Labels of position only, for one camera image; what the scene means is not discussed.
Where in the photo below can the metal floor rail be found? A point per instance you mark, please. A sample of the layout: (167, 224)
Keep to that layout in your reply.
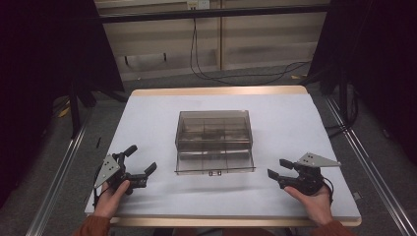
(55, 183)
(370, 170)

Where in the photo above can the wooden table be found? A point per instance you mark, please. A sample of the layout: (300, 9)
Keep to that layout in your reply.
(213, 90)

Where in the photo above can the black curtain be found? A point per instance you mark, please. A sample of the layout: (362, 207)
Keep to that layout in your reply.
(383, 65)
(39, 65)

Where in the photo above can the person's right hand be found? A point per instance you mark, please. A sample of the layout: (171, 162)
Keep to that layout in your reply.
(316, 205)

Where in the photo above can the black horizontal bar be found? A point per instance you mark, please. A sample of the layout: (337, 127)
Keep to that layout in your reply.
(209, 13)

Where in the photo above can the white wall socket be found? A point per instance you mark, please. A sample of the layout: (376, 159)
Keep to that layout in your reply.
(198, 4)

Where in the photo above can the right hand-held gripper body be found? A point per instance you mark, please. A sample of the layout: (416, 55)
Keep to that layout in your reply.
(308, 178)

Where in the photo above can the black metal stand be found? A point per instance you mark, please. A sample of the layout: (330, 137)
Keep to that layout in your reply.
(342, 95)
(74, 108)

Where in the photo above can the person's left hand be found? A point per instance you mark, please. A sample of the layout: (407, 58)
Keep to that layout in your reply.
(109, 200)

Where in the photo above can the smoky clear plastic compartment box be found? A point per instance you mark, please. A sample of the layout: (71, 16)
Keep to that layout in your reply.
(214, 142)

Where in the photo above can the white table mat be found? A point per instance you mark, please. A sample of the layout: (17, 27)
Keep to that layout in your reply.
(282, 124)

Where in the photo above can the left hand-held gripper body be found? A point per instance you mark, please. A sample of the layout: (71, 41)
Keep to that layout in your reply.
(109, 170)

